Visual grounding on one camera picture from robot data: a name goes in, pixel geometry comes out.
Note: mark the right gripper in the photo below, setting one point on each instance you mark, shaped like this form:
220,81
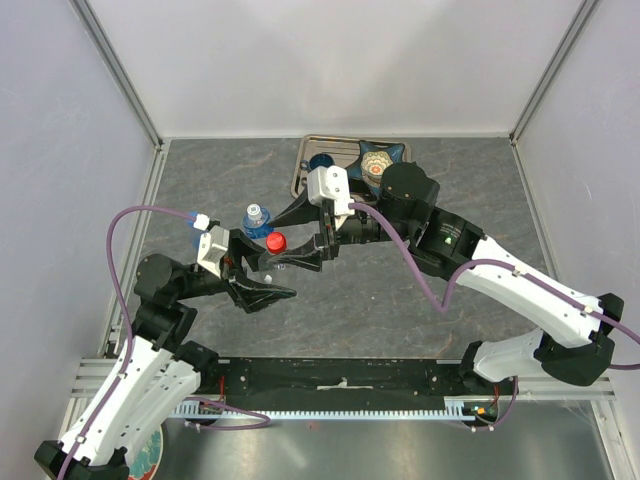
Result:
301,212

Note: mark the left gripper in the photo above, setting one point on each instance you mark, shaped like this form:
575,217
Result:
253,295

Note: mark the clear unlabelled plastic bottle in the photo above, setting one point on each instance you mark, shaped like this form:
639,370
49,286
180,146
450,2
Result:
272,272

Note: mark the red bottle cap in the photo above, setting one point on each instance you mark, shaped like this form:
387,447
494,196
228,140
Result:
276,243

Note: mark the labelled clear water bottle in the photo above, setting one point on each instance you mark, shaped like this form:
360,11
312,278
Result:
257,229

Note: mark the white bottle cap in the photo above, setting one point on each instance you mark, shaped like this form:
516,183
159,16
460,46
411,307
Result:
254,212

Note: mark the blue tinted plastic bottle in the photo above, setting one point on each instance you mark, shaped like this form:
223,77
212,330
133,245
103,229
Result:
194,233

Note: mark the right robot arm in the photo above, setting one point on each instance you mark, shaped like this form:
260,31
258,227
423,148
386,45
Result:
571,341

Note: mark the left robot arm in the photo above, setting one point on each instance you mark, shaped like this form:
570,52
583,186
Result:
157,367

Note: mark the blue ceramic cup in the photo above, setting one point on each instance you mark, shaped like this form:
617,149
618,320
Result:
318,160

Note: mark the metal tray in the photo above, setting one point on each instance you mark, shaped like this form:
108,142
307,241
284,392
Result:
343,150

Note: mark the patterned small bowl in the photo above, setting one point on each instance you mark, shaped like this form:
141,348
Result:
373,165

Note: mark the red floral plate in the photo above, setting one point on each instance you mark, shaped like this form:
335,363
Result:
147,461

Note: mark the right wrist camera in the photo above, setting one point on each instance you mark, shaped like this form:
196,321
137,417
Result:
332,184

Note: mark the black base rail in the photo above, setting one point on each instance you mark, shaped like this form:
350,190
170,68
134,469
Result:
335,385

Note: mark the white cable duct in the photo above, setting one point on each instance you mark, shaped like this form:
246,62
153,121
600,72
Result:
452,410

